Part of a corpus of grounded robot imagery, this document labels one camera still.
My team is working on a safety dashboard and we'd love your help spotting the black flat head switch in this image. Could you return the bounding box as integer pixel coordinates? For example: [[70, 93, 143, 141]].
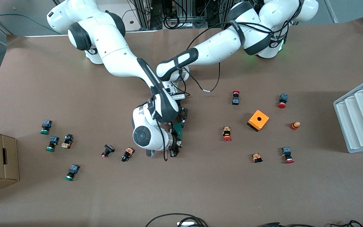
[[101, 144, 116, 159]]

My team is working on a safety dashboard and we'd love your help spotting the beige black switch module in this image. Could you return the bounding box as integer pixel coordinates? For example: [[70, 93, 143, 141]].
[[61, 134, 74, 149]]

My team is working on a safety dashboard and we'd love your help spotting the black coiled cable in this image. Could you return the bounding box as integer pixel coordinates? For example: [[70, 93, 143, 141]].
[[164, 13, 180, 29]]

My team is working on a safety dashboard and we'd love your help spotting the black looped cable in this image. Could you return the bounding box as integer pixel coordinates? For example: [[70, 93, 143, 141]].
[[145, 213, 208, 227]]

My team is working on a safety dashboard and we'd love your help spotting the green load switch white handle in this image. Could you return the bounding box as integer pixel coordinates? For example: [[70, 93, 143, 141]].
[[173, 122, 184, 148]]

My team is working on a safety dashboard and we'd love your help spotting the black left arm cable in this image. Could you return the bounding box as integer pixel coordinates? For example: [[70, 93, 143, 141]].
[[186, 27, 222, 93]]

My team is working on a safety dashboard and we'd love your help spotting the aluminium frame rack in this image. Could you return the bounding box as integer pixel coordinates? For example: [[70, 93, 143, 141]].
[[134, 0, 232, 29]]

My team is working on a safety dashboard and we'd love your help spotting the orange button enclosure box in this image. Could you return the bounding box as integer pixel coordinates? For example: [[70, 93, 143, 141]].
[[247, 109, 270, 132]]

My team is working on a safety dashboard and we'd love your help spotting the green mushroom push button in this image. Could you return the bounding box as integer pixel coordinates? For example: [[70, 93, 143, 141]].
[[45, 136, 60, 152], [40, 119, 53, 135], [64, 164, 80, 182]]

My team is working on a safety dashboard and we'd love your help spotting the white ribbed tray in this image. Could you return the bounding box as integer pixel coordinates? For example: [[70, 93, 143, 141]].
[[333, 75, 363, 154]]

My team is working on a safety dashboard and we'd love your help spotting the grey coiled cable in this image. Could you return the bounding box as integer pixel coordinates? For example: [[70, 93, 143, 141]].
[[193, 16, 208, 29]]

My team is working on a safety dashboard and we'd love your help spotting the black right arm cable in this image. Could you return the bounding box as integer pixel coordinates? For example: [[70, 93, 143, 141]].
[[150, 95, 169, 162]]

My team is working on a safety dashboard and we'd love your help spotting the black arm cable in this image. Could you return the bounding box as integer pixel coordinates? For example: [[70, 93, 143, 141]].
[[186, 27, 222, 93], [150, 95, 169, 162]]

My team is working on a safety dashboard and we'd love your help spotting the black selector switch orange block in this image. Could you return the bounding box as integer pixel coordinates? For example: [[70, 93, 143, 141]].
[[121, 147, 135, 162]]

